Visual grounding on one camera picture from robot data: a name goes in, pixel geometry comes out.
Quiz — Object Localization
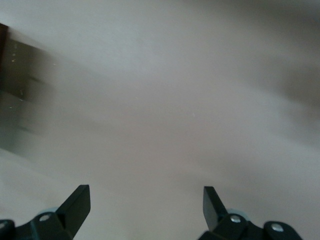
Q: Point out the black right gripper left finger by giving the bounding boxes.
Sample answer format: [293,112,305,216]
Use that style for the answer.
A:
[0,184,91,240]

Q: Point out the dark brown wooden cabinet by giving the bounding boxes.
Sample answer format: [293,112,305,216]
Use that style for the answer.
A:
[0,22,10,96]

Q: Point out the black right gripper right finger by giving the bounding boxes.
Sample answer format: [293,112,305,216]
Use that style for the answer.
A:
[198,185,303,240]

